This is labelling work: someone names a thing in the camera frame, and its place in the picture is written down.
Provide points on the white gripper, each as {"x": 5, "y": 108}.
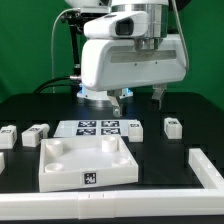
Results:
{"x": 116, "y": 64}

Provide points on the white square tabletop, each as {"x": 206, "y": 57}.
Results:
{"x": 85, "y": 162}

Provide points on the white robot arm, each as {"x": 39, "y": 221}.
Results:
{"x": 157, "y": 11}

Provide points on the white marker sheet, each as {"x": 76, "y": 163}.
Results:
{"x": 71, "y": 128}

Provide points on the white L-shaped fence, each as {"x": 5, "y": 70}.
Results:
{"x": 207, "y": 200}

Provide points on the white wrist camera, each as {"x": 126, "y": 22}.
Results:
{"x": 118, "y": 25}

